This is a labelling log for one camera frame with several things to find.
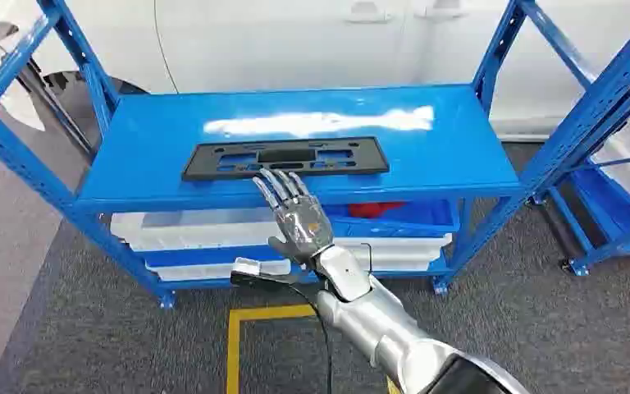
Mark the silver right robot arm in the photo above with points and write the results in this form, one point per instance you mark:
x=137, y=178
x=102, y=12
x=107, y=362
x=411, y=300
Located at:
x=385, y=332

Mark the blue steel shelf rack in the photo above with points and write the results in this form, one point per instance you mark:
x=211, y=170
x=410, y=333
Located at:
x=603, y=190
x=146, y=158

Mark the blue plastic bin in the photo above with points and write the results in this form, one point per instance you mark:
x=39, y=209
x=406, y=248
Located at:
x=429, y=215

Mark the black car tyre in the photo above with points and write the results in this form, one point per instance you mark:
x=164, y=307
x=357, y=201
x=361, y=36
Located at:
x=70, y=98

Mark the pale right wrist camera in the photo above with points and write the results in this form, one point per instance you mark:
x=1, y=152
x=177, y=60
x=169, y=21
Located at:
x=255, y=270

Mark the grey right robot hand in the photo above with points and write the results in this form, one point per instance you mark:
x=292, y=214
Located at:
x=300, y=223

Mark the white car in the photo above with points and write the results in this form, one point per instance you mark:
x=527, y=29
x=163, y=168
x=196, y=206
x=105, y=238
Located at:
x=293, y=43

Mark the red part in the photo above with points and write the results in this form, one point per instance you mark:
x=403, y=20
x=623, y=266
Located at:
x=375, y=209

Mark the white plastic bin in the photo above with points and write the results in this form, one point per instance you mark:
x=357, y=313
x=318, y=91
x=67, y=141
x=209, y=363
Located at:
x=195, y=228
x=402, y=253

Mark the black plastic frame plate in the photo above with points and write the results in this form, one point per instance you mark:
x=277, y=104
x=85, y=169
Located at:
x=206, y=166

